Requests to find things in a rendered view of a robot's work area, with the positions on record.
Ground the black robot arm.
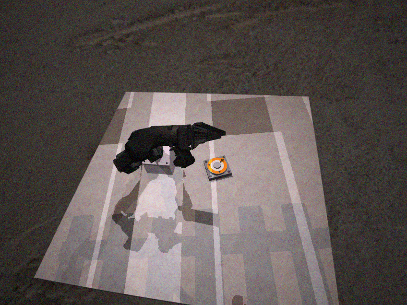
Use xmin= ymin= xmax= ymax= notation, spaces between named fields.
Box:
xmin=113 ymin=126 xmax=195 ymax=174

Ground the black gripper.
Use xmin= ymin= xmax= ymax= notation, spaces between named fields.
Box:
xmin=164 ymin=122 xmax=226 ymax=152

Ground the orange round plate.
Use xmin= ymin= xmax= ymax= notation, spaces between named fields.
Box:
xmin=207 ymin=158 xmax=227 ymax=174

